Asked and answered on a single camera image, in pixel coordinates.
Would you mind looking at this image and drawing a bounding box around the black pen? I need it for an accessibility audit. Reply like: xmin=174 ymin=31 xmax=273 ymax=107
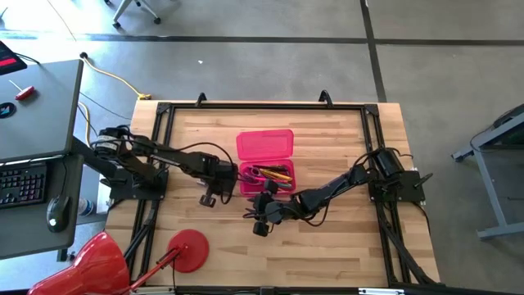
xmin=251 ymin=163 xmax=290 ymax=174

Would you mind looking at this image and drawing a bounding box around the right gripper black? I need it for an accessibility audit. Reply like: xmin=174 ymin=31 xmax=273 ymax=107
xmin=252 ymin=179 xmax=280 ymax=212

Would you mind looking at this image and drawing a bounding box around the black aluminium table frame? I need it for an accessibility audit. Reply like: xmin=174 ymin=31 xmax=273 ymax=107
xmin=124 ymin=100 xmax=441 ymax=295

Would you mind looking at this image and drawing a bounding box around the black computer mouse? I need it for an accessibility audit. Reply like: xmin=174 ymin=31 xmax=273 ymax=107
xmin=45 ymin=194 xmax=71 ymax=234

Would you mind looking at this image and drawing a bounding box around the dark grey side desk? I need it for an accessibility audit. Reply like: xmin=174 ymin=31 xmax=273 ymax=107
xmin=0 ymin=58 xmax=120 ymax=261

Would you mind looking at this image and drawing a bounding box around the yellow extension cord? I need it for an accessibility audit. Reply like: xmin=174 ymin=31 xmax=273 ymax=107
xmin=79 ymin=51 xmax=153 ymax=148

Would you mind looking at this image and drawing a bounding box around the office chair wheel base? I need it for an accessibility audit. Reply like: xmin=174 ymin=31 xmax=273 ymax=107
xmin=103 ymin=0 xmax=162 ymax=30

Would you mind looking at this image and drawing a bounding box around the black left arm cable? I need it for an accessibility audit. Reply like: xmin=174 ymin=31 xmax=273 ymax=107
xmin=175 ymin=141 xmax=239 ymax=206

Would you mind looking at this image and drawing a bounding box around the black keyboard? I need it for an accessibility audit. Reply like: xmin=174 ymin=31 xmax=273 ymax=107
xmin=0 ymin=162 xmax=49 ymax=211

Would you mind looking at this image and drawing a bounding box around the black and red device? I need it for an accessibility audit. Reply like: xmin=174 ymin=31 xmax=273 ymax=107
xmin=0 ymin=39 xmax=29 ymax=77

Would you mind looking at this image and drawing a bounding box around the red handled screwdriver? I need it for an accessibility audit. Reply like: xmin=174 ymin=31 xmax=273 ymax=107
xmin=7 ymin=79 xmax=37 ymax=102

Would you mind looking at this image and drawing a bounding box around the silver metal bracket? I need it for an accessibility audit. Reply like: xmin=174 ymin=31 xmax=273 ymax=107
xmin=358 ymin=288 xmax=407 ymax=295

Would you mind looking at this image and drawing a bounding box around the clear water bottle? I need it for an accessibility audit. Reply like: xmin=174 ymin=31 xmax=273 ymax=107
xmin=76 ymin=197 xmax=96 ymax=217

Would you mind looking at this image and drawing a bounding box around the red desk lamp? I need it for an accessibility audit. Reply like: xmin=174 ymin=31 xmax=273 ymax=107
xmin=27 ymin=228 xmax=210 ymax=295

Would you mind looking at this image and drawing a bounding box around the pink plastic supply box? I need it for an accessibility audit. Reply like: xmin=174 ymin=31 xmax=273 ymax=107
xmin=235 ymin=129 xmax=297 ymax=197

